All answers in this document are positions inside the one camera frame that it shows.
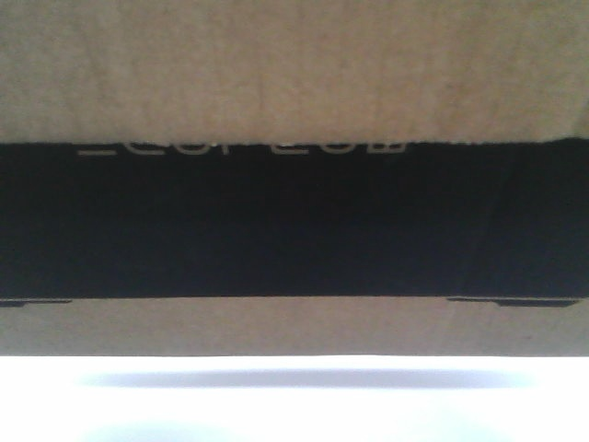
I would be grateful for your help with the brown EcoFlow cardboard box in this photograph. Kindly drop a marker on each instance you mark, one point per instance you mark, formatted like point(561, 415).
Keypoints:
point(283, 72)

